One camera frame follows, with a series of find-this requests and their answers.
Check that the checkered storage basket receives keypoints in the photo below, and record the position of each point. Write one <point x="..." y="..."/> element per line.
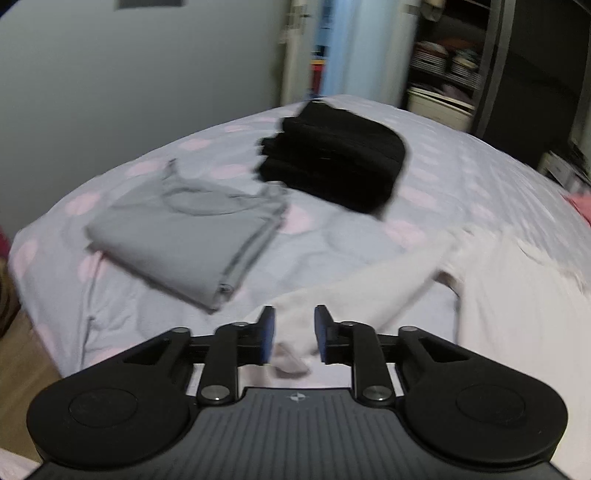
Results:
<point x="466" y="69"/>
<point x="429" y="57"/>

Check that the bed with pink dotted sheet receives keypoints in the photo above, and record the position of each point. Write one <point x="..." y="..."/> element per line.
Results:
<point x="323" y="240"/>

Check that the dark wardrobe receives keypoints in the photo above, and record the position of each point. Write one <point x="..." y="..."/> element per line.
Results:
<point x="521" y="83"/>

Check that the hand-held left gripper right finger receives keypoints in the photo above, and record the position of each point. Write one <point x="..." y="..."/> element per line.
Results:
<point x="322" y="337"/>

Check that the pink pillow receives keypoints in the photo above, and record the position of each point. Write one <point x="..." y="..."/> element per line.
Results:
<point x="579" y="203"/>

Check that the red orange chair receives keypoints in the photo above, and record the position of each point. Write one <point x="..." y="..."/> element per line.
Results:
<point x="317" y="76"/>

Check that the white nightstand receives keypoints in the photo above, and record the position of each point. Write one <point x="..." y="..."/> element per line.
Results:
<point x="556" y="166"/>

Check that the grey folded shirt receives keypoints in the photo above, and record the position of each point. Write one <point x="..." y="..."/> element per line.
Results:
<point x="175" y="240"/>

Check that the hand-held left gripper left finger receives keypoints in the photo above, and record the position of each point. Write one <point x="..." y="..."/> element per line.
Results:
<point x="269" y="333"/>

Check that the white laundry basket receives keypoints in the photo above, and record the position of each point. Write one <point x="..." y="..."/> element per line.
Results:
<point x="438" y="108"/>

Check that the white long sleeve shirt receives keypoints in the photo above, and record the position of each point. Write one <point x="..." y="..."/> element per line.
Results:
<point x="508" y="300"/>

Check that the white room door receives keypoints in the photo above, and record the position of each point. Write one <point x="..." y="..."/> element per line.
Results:
<point x="295" y="46"/>

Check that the stack of black folded clothes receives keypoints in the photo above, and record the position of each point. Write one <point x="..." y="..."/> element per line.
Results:
<point x="332" y="157"/>

